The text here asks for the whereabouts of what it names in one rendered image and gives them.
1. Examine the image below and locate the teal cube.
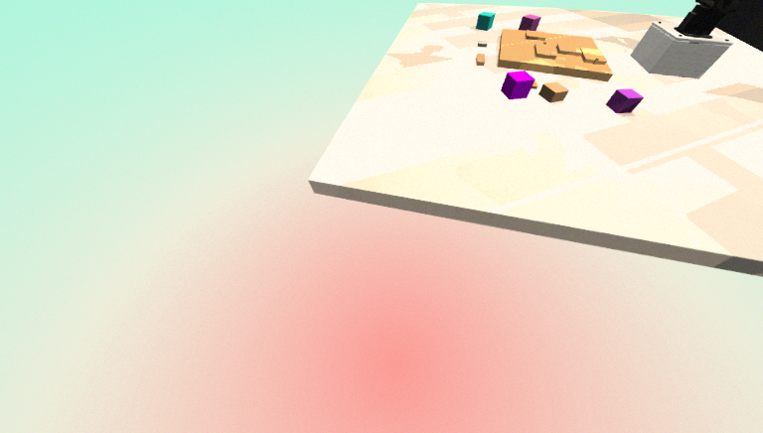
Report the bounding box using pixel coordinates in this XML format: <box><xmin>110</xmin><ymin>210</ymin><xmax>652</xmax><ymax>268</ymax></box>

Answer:
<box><xmin>476</xmin><ymin>12</ymin><xmax>496</xmax><ymax>31</ymax></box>

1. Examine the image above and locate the orange puzzle board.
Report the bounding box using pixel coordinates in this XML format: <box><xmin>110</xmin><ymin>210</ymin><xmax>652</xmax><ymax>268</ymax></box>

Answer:
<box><xmin>498</xmin><ymin>29</ymin><xmax>613</xmax><ymax>82</ymax></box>

